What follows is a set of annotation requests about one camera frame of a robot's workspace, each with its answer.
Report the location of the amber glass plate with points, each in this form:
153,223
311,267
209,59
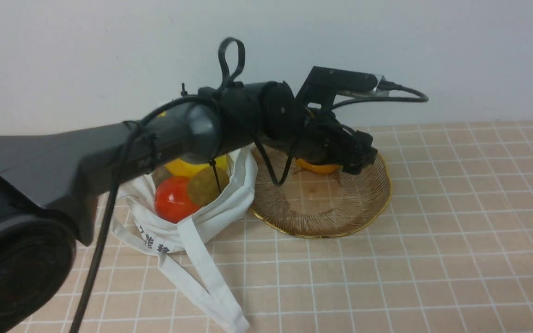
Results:
317,206

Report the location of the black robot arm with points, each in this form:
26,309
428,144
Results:
50,184

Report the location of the white cloth tote bag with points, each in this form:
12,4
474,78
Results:
180,248

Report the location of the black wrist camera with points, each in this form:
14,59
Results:
323,85

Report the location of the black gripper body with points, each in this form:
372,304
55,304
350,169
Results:
325,141

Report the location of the brown kiwi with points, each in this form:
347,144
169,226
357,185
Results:
207,185

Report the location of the red tomato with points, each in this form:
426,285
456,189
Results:
172,202

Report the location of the yellow lemon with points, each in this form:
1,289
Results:
181,168

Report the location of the orange red pear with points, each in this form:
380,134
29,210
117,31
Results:
317,169

